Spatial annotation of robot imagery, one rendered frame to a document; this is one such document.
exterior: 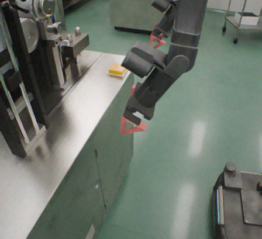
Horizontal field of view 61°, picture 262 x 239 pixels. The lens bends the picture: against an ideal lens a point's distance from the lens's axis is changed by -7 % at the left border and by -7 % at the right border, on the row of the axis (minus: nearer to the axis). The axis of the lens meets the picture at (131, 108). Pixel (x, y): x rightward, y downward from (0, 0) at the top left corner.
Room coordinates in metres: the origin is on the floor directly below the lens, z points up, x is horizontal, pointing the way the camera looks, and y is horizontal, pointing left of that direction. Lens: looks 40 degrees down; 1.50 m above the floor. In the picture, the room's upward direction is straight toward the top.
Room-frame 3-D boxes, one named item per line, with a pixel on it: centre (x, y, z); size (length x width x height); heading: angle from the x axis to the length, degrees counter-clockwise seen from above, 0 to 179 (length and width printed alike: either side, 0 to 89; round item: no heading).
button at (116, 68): (0.98, 0.07, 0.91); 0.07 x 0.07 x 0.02; 71
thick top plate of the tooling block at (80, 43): (1.12, 0.43, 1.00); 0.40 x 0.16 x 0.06; 71
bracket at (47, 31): (0.86, 0.31, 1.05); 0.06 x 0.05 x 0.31; 71
